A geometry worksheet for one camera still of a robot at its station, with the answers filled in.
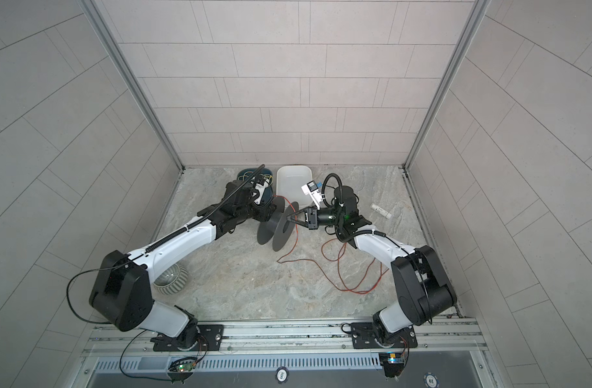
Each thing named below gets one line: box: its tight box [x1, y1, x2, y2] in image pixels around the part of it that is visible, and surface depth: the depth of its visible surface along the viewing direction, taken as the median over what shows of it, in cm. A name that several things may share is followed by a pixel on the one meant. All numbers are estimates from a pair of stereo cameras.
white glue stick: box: [371, 203, 393, 220], surface depth 101 cm
